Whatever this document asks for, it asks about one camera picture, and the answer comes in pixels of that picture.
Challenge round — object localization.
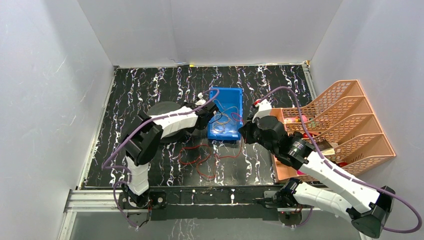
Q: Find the red cable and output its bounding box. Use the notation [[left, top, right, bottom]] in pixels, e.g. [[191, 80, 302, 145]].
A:
[[178, 112, 245, 182]]

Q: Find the dark grey cable spool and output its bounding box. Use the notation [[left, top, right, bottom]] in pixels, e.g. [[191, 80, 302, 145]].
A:
[[146, 101, 191, 144]]

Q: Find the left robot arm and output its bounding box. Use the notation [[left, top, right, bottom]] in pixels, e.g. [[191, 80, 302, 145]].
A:
[[123, 99, 219, 208]]

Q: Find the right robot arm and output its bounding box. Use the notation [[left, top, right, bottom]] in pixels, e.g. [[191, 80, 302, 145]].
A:
[[238, 115, 395, 239]]

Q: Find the blue plastic bin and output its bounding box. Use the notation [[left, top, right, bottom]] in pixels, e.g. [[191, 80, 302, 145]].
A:
[[207, 87, 243, 141]]

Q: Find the pink yellow toy in tray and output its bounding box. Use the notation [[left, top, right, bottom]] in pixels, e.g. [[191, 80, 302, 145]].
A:
[[284, 115, 308, 124]]

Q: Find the red item in tray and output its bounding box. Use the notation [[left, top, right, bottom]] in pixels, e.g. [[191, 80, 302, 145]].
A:
[[302, 132, 314, 138]]

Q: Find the orange organizer tray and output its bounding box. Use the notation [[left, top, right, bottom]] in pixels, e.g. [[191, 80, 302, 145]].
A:
[[270, 108, 317, 183]]

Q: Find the orange file rack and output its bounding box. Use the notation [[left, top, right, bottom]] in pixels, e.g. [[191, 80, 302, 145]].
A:
[[281, 79, 396, 176]]

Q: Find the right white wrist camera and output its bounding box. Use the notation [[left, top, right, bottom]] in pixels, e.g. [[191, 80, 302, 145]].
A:
[[252, 99, 273, 123]]

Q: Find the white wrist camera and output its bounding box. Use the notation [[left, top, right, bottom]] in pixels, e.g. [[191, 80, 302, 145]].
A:
[[252, 99, 273, 123], [194, 92, 206, 106]]

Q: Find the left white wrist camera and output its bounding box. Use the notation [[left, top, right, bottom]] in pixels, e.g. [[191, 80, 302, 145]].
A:
[[194, 92, 206, 106]]

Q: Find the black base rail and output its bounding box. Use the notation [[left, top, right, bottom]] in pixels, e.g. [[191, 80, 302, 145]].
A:
[[66, 185, 332, 229]]

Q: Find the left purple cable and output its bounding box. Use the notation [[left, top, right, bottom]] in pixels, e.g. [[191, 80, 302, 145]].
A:
[[101, 88, 221, 229]]

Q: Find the purple cable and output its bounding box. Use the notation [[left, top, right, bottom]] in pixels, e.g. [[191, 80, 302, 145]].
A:
[[101, 88, 221, 229], [256, 86, 423, 234]]

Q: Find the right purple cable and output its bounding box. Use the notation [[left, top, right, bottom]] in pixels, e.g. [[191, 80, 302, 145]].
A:
[[256, 86, 423, 234]]

